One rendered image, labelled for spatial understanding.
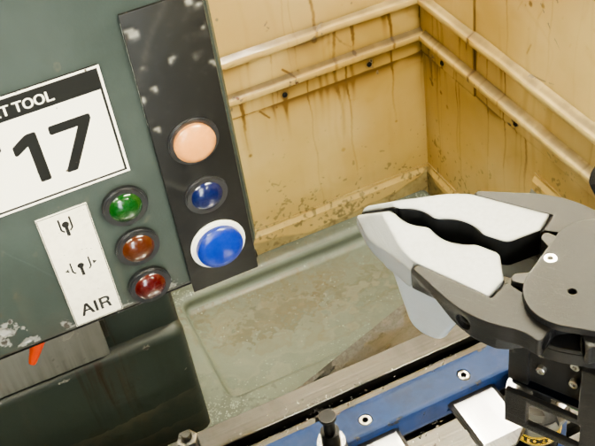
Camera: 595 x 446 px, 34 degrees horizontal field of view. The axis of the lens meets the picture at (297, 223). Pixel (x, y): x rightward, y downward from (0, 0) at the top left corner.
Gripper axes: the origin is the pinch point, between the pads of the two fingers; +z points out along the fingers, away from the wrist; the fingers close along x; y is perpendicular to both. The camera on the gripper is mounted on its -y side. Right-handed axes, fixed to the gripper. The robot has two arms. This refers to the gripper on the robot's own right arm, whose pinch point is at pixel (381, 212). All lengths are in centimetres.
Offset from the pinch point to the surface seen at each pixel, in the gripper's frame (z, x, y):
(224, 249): 12.1, 0.0, 7.9
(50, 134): 16.6, -6.1, -3.6
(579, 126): 23, 87, 59
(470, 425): 7, 21, 46
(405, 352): 33, 49, 78
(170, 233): 14.3, -1.9, 5.9
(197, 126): 12.2, 0.4, -1.2
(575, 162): 24, 87, 66
